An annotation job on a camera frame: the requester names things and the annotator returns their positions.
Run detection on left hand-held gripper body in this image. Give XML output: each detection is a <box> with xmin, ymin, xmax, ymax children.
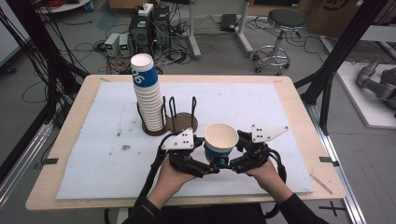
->
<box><xmin>160</xmin><ymin>127</ymin><xmax>217</xmax><ymax>179</ymax></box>

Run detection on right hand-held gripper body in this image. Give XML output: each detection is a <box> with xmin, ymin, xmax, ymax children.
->
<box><xmin>229</xmin><ymin>124</ymin><xmax>290</xmax><ymax>175</ymax></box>

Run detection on black wire cup holder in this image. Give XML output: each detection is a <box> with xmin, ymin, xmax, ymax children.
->
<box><xmin>136</xmin><ymin>95</ymin><xmax>200</xmax><ymax>137</ymax></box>

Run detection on single blue banded paper cup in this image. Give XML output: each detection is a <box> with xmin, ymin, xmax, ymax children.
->
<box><xmin>203</xmin><ymin>122</ymin><xmax>240</xmax><ymax>163</ymax></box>

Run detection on stack of white paper cups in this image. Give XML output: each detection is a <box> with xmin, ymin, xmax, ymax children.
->
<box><xmin>130</xmin><ymin>53</ymin><xmax>166</xmax><ymax>133</ymax></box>

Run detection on person's right hand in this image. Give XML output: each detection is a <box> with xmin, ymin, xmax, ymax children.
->
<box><xmin>245</xmin><ymin>158</ymin><xmax>294</xmax><ymax>205</ymax></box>

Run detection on white foam mat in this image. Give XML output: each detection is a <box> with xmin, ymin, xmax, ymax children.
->
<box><xmin>55</xmin><ymin>81</ymin><xmax>315</xmax><ymax>201</ymax></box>

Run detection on white desk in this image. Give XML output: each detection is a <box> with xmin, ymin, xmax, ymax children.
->
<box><xmin>185</xmin><ymin>0</ymin><xmax>256</xmax><ymax>61</ymax></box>

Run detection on grey bench power supply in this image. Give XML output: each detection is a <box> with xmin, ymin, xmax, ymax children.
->
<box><xmin>104</xmin><ymin>32</ymin><xmax>121</xmax><ymax>59</ymax></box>
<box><xmin>118</xmin><ymin>33</ymin><xmax>132</xmax><ymax>59</ymax></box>

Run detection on black computer tower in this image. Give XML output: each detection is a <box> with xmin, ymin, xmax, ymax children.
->
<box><xmin>152</xmin><ymin>5</ymin><xmax>172</xmax><ymax>51</ymax></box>
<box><xmin>128</xmin><ymin>12</ymin><xmax>157</xmax><ymax>56</ymax></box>

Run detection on white floor panel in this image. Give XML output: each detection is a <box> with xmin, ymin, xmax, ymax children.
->
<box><xmin>335</xmin><ymin>60</ymin><xmax>396</xmax><ymax>131</ymax></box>

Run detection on small black box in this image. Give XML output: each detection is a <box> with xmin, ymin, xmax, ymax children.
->
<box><xmin>219</xmin><ymin>13</ymin><xmax>238</xmax><ymax>33</ymax></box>

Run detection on black round stool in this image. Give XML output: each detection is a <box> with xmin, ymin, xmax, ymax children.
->
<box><xmin>252</xmin><ymin>8</ymin><xmax>308</xmax><ymax>77</ymax></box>

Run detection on white power strip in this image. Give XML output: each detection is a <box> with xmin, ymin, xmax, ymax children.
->
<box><xmin>137</xmin><ymin>3</ymin><xmax>155</xmax><ymax>18</ymax></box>

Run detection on large cardboard box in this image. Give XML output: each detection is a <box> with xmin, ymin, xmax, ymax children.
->
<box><xmin>305</xmin><ymin>0</ymin><xmax>369</xmax><ymax>39</ymax></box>

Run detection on round white platform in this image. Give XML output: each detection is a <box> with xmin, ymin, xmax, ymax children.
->
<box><xmin>36</xmin><ymin>0</ymin><xmax>94</xmax><ymax>15</ymax></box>

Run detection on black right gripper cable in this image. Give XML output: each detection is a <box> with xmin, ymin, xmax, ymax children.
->
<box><xmin>264</xmin><ymin>148</ymin><xmax>288</xmax><ymax>220</ymax></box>

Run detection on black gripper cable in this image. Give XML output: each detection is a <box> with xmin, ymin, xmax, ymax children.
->
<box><xmin>133</xmin><ymin>133</ymin><xmax>176</xmax><ymax>213</ymax></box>
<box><xmin>264</xmin><ymin>148</ymin><xmax>288</xmax><ymax>220</ymax></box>

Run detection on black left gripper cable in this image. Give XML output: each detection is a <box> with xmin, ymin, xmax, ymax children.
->
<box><xmin>133</xmin><ymin>133</ymin><xmax>176</xmax><ymax>213</ymax></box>

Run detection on black metal frame post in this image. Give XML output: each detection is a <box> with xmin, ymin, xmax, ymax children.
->
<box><xmin>5</xmin><ymin>0</ymin><xmax>90</xmax><ymax>125</ymax></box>
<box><xmin>293</xmin><ymin>0</ymin><xmax>390</xmax><ymax>135</ymax></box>

